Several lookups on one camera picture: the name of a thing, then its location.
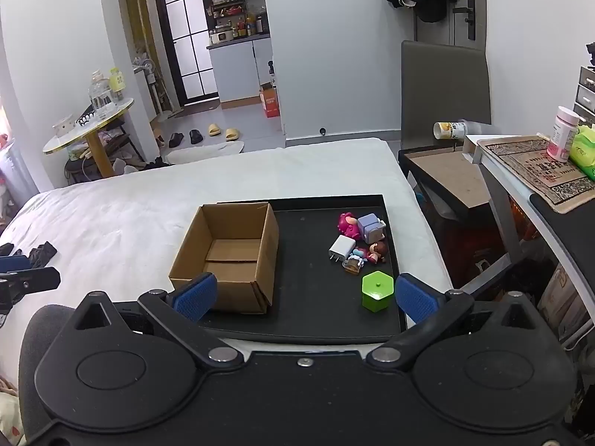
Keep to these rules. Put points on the grey drawer unit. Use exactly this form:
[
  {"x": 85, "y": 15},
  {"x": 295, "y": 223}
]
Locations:
[{"x": 585, "y": 95}]

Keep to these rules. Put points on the pink dinosaur suit figurine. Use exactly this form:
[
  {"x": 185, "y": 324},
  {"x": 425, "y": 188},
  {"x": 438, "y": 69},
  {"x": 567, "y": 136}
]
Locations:
[{"x": 347, "y": 227}]

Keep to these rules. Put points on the black plastic tray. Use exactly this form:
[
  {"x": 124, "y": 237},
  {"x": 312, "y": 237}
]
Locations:
[{"x": 307, "y": 288}]

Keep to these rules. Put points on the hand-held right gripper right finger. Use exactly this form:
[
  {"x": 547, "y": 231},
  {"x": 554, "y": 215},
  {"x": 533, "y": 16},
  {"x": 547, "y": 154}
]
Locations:
[{"x": 416, "y": 298}]

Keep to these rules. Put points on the lavender block toy figurine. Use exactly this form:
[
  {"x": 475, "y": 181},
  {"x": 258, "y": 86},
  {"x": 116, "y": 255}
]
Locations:
[{"x": 369, "y": 225}]

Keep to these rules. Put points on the printed cardboard carton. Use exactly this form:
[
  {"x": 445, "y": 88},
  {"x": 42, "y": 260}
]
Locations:
[{"x": 560, "y": 297}]

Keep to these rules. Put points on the black slipper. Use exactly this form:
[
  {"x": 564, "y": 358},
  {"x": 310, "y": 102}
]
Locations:
[
  {"x": 176, "y": 140},
  {"x": 196, "y": 137}
]

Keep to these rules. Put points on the white charger plug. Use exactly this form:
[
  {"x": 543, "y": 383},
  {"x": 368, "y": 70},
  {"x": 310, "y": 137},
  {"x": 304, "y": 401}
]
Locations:
[{"x": 343, "y": 246}]

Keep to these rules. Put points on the black ribbed object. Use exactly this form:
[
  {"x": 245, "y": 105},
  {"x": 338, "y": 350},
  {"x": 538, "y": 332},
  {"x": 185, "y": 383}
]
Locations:
[{"x": 42, "y": 253}]

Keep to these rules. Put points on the yellow bottle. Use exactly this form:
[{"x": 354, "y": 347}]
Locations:
[{"x": 117, "y": 84}]

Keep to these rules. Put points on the black framed glass door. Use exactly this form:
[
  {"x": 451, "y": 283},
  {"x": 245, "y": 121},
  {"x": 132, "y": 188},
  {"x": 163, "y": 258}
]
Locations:
[{"x": 186, "y": 37}]

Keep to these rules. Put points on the small brown clear trinket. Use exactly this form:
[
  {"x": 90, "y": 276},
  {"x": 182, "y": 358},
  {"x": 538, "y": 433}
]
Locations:
[{"x": 352, "y": 266}]

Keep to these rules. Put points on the white desk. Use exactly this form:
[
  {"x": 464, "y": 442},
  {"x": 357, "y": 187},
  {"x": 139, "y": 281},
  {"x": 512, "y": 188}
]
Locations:
[{"x": 501, "y": 209}]

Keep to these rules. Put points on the brown cardboard box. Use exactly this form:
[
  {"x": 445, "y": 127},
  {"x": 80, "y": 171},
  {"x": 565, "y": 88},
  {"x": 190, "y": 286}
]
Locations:
[{"x": 265, "y": 260}]

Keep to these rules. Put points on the black framed brown board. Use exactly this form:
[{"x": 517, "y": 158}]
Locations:
[{"x": 446, "y": 176}]

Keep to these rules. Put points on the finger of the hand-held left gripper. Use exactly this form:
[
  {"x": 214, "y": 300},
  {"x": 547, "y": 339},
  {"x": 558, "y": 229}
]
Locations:
[{"x": 32, "y": 281}]

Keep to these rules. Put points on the clear water bottle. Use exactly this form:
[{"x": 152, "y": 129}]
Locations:
[{"x": 100, "y": 95}]

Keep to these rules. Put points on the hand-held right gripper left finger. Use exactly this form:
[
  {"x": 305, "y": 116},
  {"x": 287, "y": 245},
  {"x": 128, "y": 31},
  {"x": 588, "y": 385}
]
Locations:
[{"x": 195, "y": 296}]

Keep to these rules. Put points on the patterned desk mat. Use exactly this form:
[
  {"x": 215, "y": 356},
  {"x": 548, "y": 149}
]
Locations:
[{"x": 525, "y": 167}]

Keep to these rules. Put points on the white floor mat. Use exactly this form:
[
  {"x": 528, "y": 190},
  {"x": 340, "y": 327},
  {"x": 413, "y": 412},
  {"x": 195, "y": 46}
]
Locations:
[{"x": 204, "y": 152}]

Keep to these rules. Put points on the green hexagonal container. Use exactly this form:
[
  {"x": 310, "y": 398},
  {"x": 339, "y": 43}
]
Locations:
[{"x": 377, "y": 290}]

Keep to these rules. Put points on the yellow and white paper cup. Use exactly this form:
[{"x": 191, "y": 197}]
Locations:
[{"x": 448, "y": 130}]

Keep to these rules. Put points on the orange cardboard box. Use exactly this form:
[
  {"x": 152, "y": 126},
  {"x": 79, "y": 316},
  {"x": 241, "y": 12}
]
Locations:
[{"x": 269, "y": 102}]

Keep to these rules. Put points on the yellow slipper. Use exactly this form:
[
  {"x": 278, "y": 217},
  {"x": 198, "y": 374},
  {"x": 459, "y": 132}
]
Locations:
[
  {"x": 214, "y": 130},
  {"x": 232, "y": 134}
]

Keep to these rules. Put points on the black desk pad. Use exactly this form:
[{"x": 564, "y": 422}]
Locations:
[{"x": 571, "y": 227}]

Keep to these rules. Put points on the small brown-haired doll figurine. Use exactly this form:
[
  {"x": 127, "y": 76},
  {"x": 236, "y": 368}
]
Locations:
[{"x": 379, "y": 251}]

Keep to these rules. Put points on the white kitchen cabinet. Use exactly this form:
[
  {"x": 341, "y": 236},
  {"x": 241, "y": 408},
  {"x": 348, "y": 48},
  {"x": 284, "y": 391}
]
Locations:
[{"x": 237, "y": 69}]

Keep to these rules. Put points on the white rice cooker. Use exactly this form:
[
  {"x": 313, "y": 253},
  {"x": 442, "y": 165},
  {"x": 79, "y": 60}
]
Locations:
[{"x": 218, "y": 38}]

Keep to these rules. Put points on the green wipes pack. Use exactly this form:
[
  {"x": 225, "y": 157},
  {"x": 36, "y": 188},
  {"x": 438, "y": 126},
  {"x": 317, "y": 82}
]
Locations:
[{"x": 585, "y": 153}]

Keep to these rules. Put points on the white bottle with pink lid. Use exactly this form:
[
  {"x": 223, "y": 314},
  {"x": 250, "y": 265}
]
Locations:
[{"x": 562, "y": 134}]

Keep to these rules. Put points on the round table with gold rim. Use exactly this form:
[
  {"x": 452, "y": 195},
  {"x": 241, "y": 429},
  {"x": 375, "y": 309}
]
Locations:
[{"x": 93, "y": 125}]

